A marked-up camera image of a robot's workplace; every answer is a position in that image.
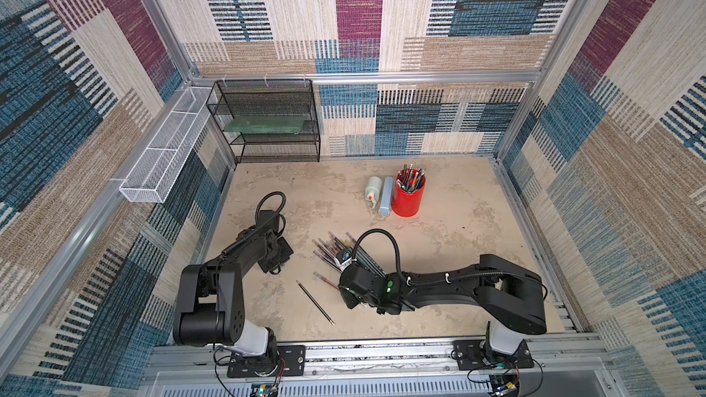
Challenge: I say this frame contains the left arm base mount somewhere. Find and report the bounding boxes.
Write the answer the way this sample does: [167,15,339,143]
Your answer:
[226,345,306,379]

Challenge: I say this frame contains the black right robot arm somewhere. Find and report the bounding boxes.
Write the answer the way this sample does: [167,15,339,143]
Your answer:
[338,229,547,355]

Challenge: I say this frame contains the white wire mesh basket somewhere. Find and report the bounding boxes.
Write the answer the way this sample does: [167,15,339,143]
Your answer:
[120,87,211,203]

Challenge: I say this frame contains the light blue eraser box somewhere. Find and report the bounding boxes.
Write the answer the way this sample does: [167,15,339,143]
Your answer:
[379,176,395,216]

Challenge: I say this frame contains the bundle of capped pencils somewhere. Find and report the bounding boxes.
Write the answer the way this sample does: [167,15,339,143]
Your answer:
[314,233,386,277]

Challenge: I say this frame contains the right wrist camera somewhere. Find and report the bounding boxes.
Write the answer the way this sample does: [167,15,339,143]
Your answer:
[334,250,354,272]

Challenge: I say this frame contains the pencils in red cup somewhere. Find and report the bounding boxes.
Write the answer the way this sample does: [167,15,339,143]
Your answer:
[396,165,426,194]

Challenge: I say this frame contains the red striped pencil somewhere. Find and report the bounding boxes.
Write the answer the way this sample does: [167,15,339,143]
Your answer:
[313,272,339,290]

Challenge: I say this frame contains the green board on shelf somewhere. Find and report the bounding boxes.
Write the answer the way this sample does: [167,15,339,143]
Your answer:
[224,116,306,134]

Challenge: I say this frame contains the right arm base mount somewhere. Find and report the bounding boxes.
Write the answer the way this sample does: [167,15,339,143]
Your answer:
[450,338,534,371]

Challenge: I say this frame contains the red pencil cup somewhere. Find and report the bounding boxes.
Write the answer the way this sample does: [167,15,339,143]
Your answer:
[392,180,426,218]

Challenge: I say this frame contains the black wire mesh shelf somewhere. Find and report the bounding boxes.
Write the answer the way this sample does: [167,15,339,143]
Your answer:
[206,79,321,164]

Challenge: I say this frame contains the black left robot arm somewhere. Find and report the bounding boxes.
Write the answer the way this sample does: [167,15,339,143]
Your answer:
[173,191,293,363]

